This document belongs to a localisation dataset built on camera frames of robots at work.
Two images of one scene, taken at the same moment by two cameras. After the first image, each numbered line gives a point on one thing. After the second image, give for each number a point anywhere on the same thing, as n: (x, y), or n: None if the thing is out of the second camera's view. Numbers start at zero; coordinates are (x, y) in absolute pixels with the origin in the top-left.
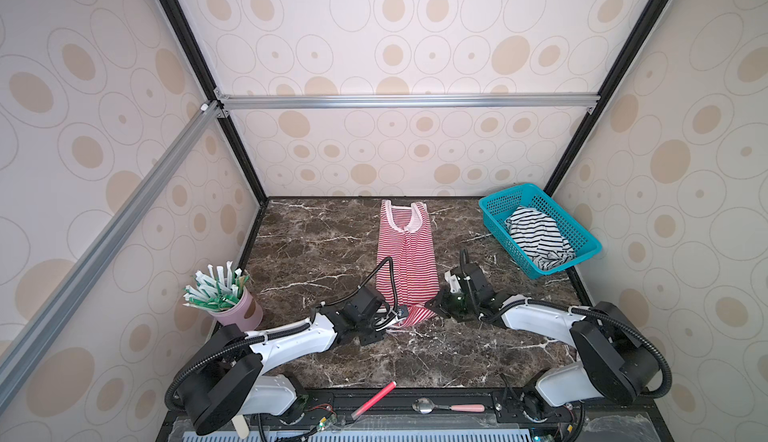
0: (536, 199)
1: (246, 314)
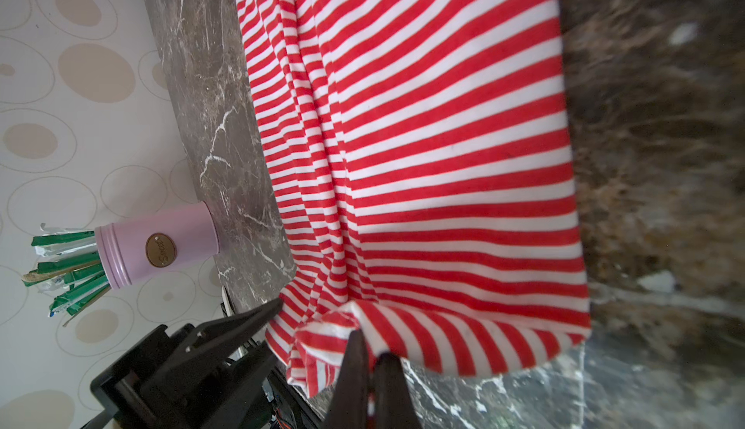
0: None
1: (139, 248)
